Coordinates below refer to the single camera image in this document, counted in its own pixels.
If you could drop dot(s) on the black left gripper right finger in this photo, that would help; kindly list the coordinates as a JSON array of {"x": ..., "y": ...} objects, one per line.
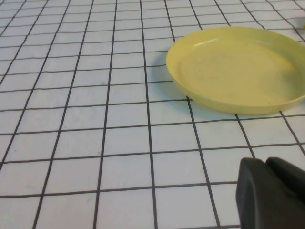
[{"x": 290, "y": 176}]

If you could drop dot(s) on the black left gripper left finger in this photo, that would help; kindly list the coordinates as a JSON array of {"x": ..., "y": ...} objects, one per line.
[{"x": 262, "y": 202}]

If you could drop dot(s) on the yellow plastic plate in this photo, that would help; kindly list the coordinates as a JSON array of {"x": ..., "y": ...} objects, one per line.
[{"x": 238, "y": 71}]

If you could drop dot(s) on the white black grid tablecloth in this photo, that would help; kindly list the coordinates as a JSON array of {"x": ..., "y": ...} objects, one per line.
[{"x": 71, "y": 119}]

